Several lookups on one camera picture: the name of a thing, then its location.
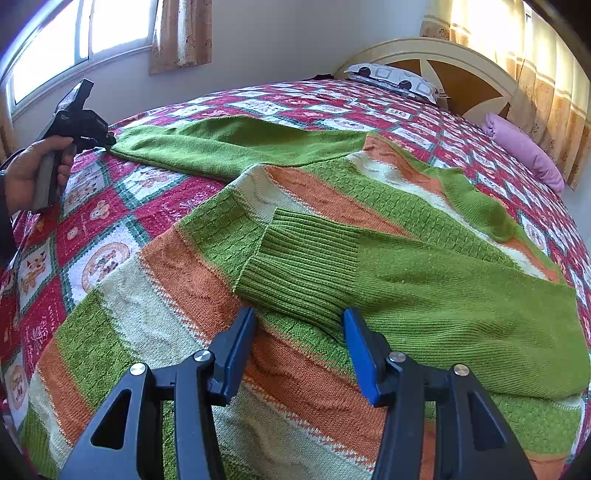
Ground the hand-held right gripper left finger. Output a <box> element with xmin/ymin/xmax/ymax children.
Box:
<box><xmin>59</xmin><ymin>307</ymin><xmax>257</xmax><ymax>480</ymax></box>

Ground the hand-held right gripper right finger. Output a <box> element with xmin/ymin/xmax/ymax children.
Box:
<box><xmin>342</xmin><ymin>308</ymin><xmax>536</xmax><ymax>480</ymax></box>

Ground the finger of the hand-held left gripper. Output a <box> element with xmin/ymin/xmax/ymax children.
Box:
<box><xmin>79</xmin><ymin>131</ymin><xmax>117</xmax><ymax>153</ymax></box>

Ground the green orange striped knit sweater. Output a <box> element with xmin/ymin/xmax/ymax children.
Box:
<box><xmin>18</xmin><ymin>115</ymin><xmax>585</xmax><ymax>480</ymax></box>

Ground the person's left hand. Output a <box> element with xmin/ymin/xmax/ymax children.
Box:
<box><xmin>2</xmin><ymin>135</ymin><xmax>77</xmax><ymax>216</ymax></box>

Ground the red printed blanket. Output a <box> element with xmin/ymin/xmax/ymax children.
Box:
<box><xmin>0</xmin><ymin>78</ymin><xmax>591</xmax><ymax>480</ymax></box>

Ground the pink pillow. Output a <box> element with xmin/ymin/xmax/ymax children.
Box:
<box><xmin>482</xmin><ymin>112</ymin><xmax>565</xmax><ymax>193</ymax></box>

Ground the white patterned pillow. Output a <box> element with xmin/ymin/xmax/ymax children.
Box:
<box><xmin>344</xmin><ymin>62</ymin><xmax>447</xmax><ymax>105</ymax></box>

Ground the cream wooden headboard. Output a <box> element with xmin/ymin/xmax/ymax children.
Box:
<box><xmin>333</xmin><ymin>38</ymin><xmax>521</xmax><ymax>121</ymax></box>

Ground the tan striped curtain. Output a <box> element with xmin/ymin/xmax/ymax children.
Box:
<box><xmin>419</xmin><ymin>0</ymin><xmax>591</xmax><ymax>191</ymax></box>

